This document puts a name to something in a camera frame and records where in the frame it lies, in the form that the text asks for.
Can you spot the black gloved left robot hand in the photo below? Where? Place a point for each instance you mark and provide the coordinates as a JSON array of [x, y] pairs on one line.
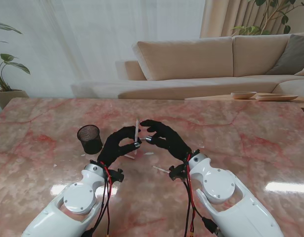
[[109, 150]]

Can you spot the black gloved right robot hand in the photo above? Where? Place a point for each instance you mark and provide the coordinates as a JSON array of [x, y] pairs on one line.
[[171, 142]]

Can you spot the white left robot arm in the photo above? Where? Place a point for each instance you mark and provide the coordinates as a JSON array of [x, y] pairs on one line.
[[75, 197]]

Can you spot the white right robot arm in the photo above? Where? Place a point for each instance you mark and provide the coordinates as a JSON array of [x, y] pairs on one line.
[[221, 187]]

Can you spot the black mesh brush holder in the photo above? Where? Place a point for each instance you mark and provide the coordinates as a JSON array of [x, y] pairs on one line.
[[91, 143]]

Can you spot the light wooden coffee table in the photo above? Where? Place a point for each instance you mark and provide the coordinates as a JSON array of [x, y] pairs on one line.
[[223, 97]]

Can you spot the beige sectional sofa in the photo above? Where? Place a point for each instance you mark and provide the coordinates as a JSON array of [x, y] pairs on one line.
[[186, 59]]

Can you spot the light wooden bowl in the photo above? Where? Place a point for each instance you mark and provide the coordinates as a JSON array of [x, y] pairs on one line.
[[243, 95]]

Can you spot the beige plant pot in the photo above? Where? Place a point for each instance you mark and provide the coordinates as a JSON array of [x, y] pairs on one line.
[[11, 97]]

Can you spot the shallow wooden tray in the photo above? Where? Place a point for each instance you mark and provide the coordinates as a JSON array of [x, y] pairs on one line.
[[275, 97]]

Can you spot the sheer white curtain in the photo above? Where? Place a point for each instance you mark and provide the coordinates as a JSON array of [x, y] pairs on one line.
[[92, 37]]

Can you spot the large-leaf green houseplant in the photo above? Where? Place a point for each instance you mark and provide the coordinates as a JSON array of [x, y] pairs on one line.
[[19, 67]]

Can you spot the beige pleated curtain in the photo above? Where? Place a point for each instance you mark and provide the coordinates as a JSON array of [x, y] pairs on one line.
[[216, 19]]

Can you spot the grey sofa cushion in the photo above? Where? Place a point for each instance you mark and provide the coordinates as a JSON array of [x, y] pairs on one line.
[[292, 54]]

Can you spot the cream throw pillow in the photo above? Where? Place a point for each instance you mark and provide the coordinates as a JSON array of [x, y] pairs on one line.
[[303, 72]]

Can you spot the tall branching green plant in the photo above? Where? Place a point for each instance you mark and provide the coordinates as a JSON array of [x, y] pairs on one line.
[[285, 19]]

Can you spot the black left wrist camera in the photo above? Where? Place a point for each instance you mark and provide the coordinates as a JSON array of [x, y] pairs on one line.
[[117, 175]]

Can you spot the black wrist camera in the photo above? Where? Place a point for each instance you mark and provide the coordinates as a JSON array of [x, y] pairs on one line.
[[177, 172], [117, 175]]

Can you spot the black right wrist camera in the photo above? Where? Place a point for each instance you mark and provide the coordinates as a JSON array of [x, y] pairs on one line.
[[177, 172]]

